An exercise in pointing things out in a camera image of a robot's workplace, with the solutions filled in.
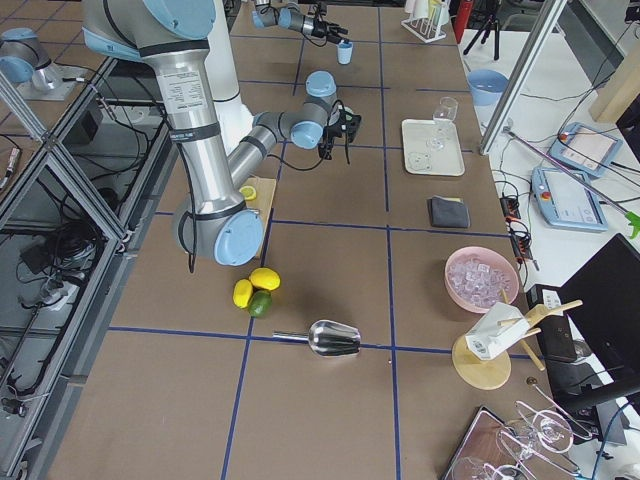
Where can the wooden cup stand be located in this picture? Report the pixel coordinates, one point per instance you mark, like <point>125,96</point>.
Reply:
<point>493,374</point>

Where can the black tripod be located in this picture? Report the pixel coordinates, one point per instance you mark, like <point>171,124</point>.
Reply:
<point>491,25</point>

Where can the yellow lemon rear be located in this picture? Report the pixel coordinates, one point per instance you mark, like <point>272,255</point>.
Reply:
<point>242,293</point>

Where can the white wire cup rack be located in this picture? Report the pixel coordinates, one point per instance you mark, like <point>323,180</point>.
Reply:
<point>426,19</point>

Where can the light blue cup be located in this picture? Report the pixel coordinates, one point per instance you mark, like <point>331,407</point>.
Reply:
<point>344,52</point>

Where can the red cylinder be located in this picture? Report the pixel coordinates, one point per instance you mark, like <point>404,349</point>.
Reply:
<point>461,20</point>

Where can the white cup on stand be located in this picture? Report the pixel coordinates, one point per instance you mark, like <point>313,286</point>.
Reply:
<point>497,330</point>

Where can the black monitor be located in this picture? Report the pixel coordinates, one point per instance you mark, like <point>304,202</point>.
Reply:
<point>608,320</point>

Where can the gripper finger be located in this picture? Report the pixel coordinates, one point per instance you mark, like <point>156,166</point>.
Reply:
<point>337,39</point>
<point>347,145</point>
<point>336,30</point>
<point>325,148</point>

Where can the green lime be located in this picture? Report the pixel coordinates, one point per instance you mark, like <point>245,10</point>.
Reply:
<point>260,303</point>

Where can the rod with green tip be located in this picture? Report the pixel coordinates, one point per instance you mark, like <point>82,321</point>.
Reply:
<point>631,217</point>

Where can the blue bowl with fork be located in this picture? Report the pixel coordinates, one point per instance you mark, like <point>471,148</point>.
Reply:
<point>486,86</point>

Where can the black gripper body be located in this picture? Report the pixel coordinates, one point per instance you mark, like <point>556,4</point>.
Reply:
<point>317,25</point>
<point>330,135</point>

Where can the glasses on dark tray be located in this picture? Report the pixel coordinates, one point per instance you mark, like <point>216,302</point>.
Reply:
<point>533,445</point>

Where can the yellow lemon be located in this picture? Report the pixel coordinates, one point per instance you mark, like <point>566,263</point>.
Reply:
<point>242,293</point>
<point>265,278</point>

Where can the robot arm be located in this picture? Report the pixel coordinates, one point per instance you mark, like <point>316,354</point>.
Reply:
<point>312,25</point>
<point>187,45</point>

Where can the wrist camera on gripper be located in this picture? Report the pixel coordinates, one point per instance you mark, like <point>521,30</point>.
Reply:
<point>348,120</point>
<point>320,9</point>

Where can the far teach pendant tablet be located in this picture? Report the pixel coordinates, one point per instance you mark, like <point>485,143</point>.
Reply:
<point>582,147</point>

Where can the teach pendant tablet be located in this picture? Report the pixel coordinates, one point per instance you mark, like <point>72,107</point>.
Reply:
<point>566,203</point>
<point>582,147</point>

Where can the lemon half slice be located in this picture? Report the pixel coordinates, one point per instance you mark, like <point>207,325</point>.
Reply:
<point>249,192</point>

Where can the bamboo cutting board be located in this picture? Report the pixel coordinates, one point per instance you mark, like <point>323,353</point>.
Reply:
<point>266,189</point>

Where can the pink bowl with ice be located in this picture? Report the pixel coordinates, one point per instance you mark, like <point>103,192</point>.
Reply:
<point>476,278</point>

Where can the near teach pendant tablet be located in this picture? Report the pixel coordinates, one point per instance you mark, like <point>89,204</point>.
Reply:
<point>566,203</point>

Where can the cream bear tray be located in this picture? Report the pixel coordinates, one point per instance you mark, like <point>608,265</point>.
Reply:
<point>420,160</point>

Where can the clear wine glass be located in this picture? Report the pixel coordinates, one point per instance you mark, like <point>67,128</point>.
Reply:
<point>443,117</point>

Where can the yellow lemon front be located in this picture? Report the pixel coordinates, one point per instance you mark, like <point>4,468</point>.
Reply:
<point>265,278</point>

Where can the aluminium frame post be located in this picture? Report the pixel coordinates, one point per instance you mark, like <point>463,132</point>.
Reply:
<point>542,28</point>

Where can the steel ice scoop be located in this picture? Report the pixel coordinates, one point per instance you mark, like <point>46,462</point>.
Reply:
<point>327,338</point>

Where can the grey folded cloth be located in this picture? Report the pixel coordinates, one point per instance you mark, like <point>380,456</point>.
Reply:
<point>448,213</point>

